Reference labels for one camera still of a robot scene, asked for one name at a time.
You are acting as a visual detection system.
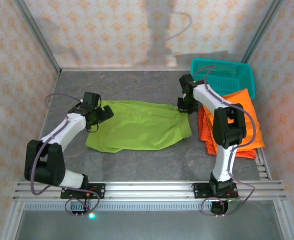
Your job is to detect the lime green shorts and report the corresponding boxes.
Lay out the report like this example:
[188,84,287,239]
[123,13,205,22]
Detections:
[85,99,193,153]

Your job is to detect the red-orange shorts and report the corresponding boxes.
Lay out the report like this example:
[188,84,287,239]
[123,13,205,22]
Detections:
[198,108,257,160]

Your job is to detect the light orange shorts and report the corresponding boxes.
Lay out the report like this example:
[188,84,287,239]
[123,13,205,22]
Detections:
[201,88,265,151]

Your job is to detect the teal plastic basket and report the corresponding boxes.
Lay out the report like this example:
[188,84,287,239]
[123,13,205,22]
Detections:
[189,57,256,100]

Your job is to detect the aluminium back frame bar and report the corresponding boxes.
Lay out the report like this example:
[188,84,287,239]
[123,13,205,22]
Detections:
[59,67,185,73]

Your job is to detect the aluminium side rail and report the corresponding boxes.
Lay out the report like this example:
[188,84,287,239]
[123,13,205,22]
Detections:
[255,147,272,181]
[26,71,62,181]

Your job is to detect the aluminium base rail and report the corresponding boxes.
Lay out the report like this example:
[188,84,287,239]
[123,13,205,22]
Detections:
[13,181,287,202]

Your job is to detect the aluminium frame post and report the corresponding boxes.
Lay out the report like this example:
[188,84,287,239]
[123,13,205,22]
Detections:
[14,0,62,76]
[241,0,284,63]

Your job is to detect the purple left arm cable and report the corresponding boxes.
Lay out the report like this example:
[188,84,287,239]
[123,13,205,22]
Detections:
[31,92,100,218]

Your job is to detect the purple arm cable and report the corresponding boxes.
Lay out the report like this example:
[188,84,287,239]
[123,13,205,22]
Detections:
[31,92,100,218]
[191,64,256,218]

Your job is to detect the slotted grey cable duct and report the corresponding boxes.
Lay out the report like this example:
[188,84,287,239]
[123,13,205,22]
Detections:
[24,202,275,211]

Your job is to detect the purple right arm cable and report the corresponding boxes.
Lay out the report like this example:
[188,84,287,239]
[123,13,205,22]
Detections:
[191,64,256,218]

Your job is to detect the black round cable hub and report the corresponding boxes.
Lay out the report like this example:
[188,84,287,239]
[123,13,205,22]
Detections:
[210,201,229,216]

